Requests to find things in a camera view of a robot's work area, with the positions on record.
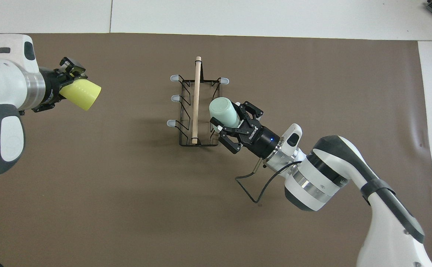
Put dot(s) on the yellow plastic cup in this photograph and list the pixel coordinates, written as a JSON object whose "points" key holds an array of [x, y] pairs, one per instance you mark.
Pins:
{"points": [[84, 94]]}

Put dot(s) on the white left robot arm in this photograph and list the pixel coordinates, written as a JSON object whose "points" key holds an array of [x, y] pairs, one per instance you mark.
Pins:
{"points": [[0, 81]]}

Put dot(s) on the green plastic cup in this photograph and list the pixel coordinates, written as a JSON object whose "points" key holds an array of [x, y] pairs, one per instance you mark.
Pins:
{"points": [[223, 111]]}

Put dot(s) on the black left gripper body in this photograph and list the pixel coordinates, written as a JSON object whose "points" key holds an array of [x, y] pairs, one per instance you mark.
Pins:
{"points": [[52, 87]]}

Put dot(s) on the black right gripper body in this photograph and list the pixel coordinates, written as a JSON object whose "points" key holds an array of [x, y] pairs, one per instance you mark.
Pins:
{"points": [[258, 141]]}

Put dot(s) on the brown table mat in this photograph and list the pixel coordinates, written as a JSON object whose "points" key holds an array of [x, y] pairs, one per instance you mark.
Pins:
{"points": [[127, 207]]}

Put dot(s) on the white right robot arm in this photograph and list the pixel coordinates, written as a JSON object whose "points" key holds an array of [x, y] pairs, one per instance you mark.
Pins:
{"points": [[319, 178]]}

